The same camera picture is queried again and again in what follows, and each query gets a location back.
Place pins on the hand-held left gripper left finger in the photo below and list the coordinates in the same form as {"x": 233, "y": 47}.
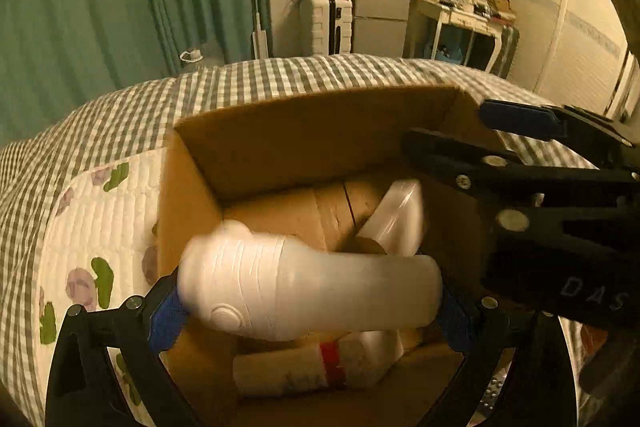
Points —
{"x": 167, "y": 314}

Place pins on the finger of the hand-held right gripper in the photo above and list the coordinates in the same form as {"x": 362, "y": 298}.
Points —
{"x": 520, "y": 119}
{"x": 450, "y": 157}

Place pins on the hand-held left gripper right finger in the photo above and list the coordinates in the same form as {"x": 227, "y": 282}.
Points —
{"x": 454, "y": 318}

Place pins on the white plastic bottle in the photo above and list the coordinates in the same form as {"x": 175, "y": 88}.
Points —
{"x": 310, "y": 287}

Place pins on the cardboard box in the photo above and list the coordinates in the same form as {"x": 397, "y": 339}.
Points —
{"x": 300, "y": 147}

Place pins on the translucent plastic bottle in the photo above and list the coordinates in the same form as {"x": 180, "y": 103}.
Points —
{"x": 400, "y": 217}

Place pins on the white plastic container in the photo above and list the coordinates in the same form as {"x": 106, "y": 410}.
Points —
{"x": 371, "y": 353}

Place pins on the blue bag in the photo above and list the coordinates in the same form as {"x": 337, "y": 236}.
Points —
{"x": 446, "y": 53}

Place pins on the white sliding wardrobe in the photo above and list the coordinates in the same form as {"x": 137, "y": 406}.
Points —
{"x": 575, "y": 32}

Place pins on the white vanity table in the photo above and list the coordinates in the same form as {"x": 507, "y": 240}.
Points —
{"x": 465, "y": 19}

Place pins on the white quilted printed mat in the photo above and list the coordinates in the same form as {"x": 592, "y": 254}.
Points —
{"x": 100, "y": 217}

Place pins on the white bottle with red band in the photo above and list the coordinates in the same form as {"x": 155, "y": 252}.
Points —
{"x": 280, "y": 367}

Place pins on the silver mini fridge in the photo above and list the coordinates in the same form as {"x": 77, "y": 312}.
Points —
{"x": 380, "y": 17}

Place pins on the grey checked bed cover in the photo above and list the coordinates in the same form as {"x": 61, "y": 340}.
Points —
{"x": 300, "y": 72}

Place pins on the white suitcase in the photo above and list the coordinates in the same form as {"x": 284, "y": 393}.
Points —
{"x": 322, "y": 24}

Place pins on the white flat mop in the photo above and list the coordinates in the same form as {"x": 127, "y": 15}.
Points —
{"x": 259, "y": 42}

